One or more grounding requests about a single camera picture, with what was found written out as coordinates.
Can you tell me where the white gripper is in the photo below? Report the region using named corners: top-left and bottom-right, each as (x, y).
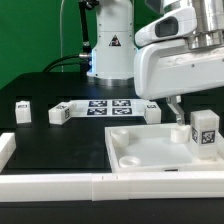
top-left (134, 4), bottom-right (224, 125)

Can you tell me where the white square tabletop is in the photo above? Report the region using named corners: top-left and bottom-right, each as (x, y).
top-left (105, 123), bottom-right (224, 173)

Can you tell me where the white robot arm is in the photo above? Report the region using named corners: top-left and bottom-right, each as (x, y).
top-left (79, 0), bottom-right (224, 124)

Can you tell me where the white base tag plate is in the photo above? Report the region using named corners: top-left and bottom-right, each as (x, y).
top-left (71, 99), bottom-right (146, 117)

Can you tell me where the white front fence wall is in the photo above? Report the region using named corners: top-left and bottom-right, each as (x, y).
top-left (0, 171), bottom-right (224, 202)

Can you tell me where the white fence wall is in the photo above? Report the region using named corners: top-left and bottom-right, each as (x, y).
top-left (0, 133), bottom-right (16, 173)
top-left (0, 171), bottom-right (224, 202)

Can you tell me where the black cable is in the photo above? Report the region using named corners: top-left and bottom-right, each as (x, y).
top-left (42, 54), bottom-right (92, 73)

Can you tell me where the grey thin cable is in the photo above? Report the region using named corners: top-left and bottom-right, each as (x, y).
top-left (59, 0), bottom-right (66, 73)

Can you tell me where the white left fence wall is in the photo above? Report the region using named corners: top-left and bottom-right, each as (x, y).
top-left (0, 133), bottom-right (16, 173)

